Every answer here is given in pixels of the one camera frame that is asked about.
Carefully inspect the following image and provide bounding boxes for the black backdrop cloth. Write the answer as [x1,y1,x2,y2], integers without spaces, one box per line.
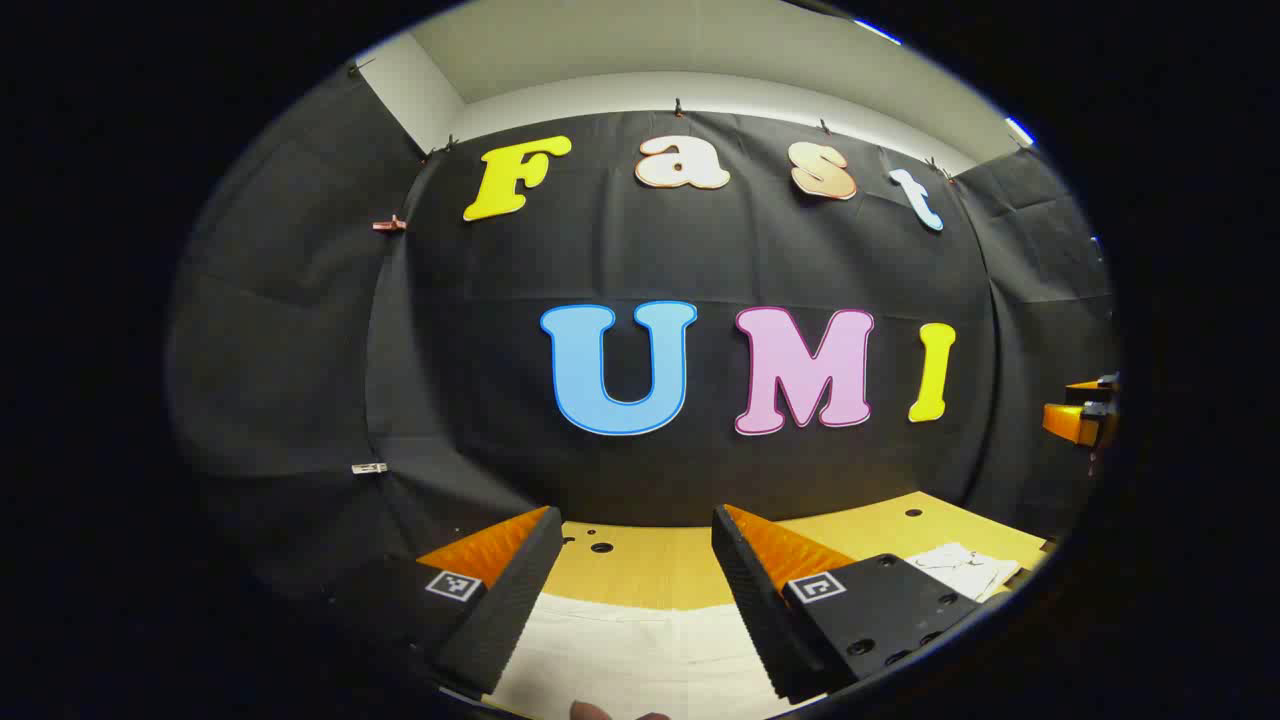
[165,65,1121,601]

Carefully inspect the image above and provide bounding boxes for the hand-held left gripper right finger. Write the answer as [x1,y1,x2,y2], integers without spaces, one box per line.
[712,505,983,704]

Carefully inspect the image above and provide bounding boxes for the white paper sheet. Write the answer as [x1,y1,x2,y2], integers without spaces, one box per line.
[905,543,1023,603]

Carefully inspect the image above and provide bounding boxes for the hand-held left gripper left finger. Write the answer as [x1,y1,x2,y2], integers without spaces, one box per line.
[320,507,564,698]

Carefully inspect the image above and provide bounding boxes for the white jeans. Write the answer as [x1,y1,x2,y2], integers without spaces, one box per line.
[485,592,801,720]

